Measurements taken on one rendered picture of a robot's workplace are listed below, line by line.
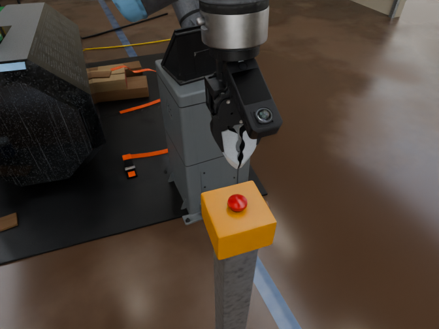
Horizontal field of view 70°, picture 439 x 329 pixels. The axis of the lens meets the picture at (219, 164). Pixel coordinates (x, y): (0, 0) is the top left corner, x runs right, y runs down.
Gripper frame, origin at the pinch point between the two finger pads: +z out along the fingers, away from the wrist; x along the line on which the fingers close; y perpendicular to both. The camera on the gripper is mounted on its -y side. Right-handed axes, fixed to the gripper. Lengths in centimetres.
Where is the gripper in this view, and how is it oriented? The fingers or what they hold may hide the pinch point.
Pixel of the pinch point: (239, 164)
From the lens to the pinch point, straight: 54.4
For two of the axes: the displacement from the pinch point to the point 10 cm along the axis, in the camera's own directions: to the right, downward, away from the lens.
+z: 0.4, 7.8, 6.2
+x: -9.6, 2.1, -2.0
